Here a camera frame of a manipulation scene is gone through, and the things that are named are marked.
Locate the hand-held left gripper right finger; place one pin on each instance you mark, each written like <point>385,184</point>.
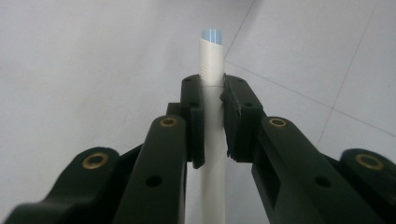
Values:
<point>241,130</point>

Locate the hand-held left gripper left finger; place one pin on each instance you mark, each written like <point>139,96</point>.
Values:
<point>194,130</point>

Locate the white pen with blue tip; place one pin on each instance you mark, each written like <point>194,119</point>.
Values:
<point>213,62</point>

